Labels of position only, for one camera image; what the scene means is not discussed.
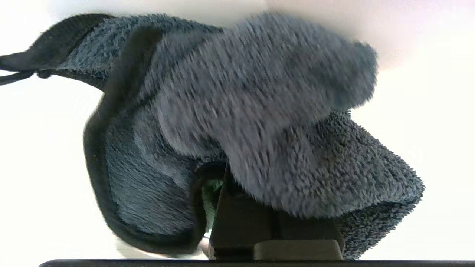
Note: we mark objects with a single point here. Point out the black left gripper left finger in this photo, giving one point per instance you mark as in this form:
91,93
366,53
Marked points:
237,226

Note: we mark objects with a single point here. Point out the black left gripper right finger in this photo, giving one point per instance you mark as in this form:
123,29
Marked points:
308,230

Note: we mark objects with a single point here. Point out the grey green microfiber cloth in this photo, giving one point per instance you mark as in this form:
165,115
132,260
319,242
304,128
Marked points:
259,111

